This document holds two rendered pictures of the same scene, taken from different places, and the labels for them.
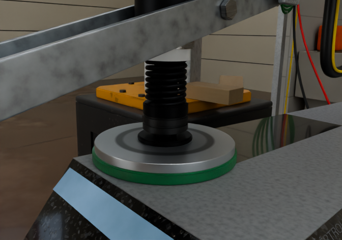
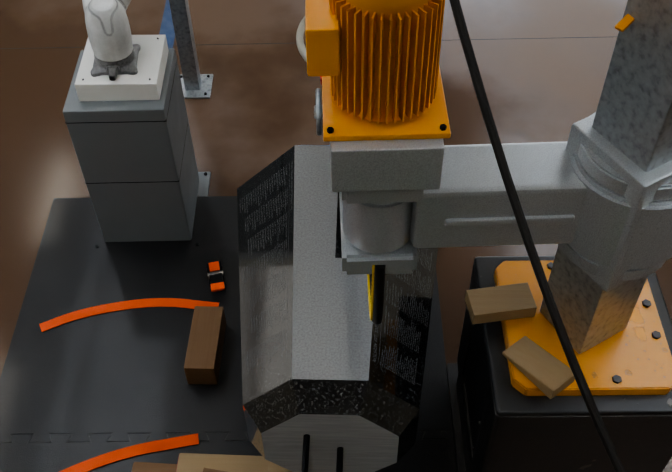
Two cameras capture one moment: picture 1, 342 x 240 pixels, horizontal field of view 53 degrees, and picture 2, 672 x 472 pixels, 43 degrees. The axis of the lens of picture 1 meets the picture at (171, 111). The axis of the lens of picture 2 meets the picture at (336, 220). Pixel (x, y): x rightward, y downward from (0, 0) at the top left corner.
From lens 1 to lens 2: 3.21 m
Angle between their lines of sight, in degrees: 106
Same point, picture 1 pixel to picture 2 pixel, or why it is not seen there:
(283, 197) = (309, 171)
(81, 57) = not seen: hidden behind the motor
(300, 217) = (300, 165)
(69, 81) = not seen: hidden behind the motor
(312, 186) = (307, 182)
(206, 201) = (324, 156)
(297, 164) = (321, 193)
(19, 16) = not seen: outside the picture
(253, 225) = (307, 156)
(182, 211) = (325, 149)
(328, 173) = (308, 194)
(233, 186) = (325, 166)
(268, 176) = (322, 179)
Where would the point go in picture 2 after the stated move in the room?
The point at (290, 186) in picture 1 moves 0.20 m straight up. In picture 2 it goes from (312, 178) to (310, 136)
